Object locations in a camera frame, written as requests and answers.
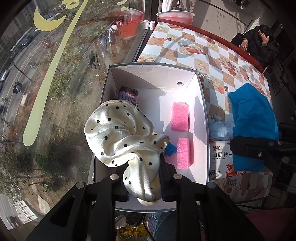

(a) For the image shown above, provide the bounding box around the person's shoe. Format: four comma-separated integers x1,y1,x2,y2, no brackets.
126,213,145,226

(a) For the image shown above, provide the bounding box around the person's leg in jeans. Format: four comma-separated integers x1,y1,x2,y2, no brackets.
148,212,173,241

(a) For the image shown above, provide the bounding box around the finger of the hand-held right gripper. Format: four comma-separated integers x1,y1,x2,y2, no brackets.
230,137,289,163

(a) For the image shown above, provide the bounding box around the bright blue cloth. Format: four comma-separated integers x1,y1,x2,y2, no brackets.
228,83,280,172

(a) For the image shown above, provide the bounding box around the grey cardboard box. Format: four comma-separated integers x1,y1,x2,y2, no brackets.
94,63,210,212

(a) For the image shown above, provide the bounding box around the white polka dot scarf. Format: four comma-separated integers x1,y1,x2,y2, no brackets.
84,100,170,206

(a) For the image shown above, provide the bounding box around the light blue fluffy cloth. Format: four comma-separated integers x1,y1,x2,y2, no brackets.
209,119,236,141

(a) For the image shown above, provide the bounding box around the person's red clothing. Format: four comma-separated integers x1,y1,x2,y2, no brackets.
245,206,296,241

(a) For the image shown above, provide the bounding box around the purple knitted cloth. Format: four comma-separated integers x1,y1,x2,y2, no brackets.
118,86,139,105

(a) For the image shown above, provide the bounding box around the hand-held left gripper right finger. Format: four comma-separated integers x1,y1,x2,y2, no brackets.
159,154,264,241

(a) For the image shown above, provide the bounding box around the yellow crescent window sticker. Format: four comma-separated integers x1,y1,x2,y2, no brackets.
33,6,66,32

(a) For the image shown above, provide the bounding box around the white printed carton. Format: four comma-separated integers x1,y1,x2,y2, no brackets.
209,139,273,180

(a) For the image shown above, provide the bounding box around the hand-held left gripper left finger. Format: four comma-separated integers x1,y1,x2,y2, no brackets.
25,167,129,241

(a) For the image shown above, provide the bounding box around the long yellow window sticker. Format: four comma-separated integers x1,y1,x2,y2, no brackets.
22,0,89,147

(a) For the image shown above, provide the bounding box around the checkered printed tablecloth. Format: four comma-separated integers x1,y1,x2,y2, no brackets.
136,22,274,204

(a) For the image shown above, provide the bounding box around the small blue cloth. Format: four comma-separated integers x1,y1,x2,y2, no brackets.
164,142,178,157

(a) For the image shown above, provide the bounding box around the pink foam sponge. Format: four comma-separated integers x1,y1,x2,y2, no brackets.
171,101,190,132
177,138,194,169

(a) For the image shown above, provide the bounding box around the red plastic basin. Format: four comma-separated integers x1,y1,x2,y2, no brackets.
156,10,196,25

